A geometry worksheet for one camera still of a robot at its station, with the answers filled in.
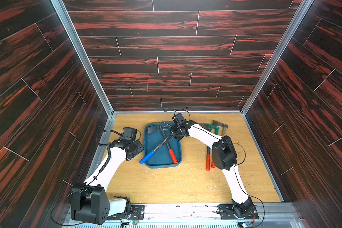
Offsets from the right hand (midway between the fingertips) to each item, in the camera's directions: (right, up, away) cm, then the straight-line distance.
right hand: (172, 131), depth 101 cm
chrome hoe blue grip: (-5, +4, +4) cm, 8 cm away
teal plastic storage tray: (-7, -17, -9) cm, 21 cm away
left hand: (-19, -10, -15) cm, 27 cm away
